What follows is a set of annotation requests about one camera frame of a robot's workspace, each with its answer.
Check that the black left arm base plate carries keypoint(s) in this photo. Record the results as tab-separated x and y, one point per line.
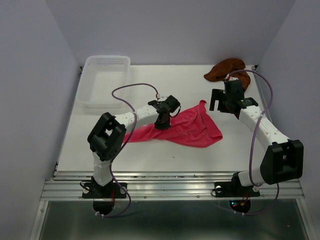
92	190

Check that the aluminium table edge rail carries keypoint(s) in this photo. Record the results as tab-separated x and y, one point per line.
255	160

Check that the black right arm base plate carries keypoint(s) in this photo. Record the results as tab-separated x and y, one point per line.
227	189

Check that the brown microfibre towel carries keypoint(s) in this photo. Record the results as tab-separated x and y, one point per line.
227	66

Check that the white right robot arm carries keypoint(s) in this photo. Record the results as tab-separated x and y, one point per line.
283	157

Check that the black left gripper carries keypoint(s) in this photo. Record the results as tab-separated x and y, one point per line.
163	126

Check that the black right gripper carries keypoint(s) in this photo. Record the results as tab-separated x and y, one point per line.
218	94

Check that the aluminium front mounting rail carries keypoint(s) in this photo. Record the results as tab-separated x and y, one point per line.
142	186

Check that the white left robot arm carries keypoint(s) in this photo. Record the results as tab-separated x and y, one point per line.
107	136

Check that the pink microfibre towel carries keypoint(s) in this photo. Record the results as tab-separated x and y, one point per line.
192	127

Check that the white plastic basket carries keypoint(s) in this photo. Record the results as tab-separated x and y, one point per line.
102	74

